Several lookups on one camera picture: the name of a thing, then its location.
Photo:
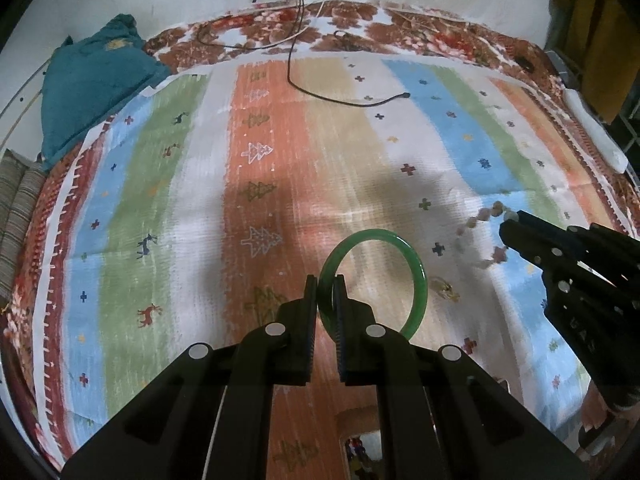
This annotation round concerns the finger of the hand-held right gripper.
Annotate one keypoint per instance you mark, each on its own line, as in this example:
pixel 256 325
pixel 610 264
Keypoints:
pixel 525 242
pixel 600 250

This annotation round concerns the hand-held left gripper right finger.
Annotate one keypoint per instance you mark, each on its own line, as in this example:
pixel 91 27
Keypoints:
pixel 341 325

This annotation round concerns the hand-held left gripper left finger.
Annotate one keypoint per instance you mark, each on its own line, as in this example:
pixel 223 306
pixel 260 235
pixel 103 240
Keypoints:
pixel 311 322

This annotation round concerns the green jade bangle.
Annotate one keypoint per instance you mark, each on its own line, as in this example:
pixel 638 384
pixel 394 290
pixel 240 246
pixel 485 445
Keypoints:
pixel 375 234

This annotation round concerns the silver metal tin box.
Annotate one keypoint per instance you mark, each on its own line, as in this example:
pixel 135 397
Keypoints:
pixel 357 422

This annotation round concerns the small black object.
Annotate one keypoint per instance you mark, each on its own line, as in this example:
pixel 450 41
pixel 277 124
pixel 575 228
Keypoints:
pixel 525 63

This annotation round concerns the striped pastel mat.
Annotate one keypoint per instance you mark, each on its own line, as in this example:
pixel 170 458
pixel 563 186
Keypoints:
pixel 175 185

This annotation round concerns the yellow hanging cloth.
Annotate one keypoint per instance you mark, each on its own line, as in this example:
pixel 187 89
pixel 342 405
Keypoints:
pixel 600 35

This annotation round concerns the striped grey cushion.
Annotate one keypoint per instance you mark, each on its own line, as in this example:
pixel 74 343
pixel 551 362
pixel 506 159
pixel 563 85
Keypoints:
pixel 20 210

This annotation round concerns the teal cloth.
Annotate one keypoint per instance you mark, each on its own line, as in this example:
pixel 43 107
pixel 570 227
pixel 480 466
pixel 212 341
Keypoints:
pixel 95 85

